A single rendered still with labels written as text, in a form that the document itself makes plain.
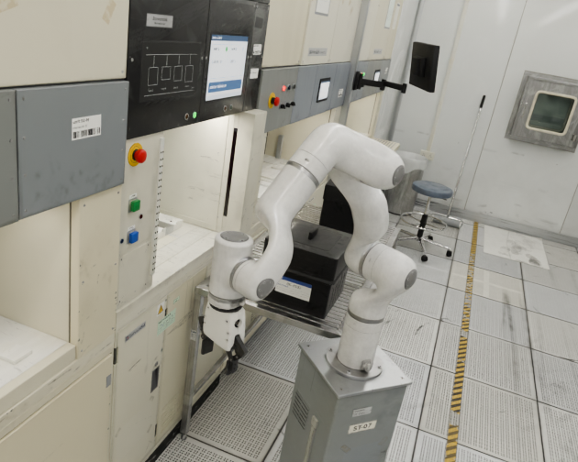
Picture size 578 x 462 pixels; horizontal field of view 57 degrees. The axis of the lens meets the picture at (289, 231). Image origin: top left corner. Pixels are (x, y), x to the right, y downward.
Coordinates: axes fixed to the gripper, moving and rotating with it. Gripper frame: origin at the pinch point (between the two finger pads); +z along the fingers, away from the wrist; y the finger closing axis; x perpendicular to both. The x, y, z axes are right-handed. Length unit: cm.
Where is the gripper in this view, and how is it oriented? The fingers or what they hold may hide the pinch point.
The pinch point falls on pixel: (218, 358)
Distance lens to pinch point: 130.5
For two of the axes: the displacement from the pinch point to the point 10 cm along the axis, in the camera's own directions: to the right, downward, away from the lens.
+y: -7.0, -3.7, 6.2
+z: -1.6, 9.2, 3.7
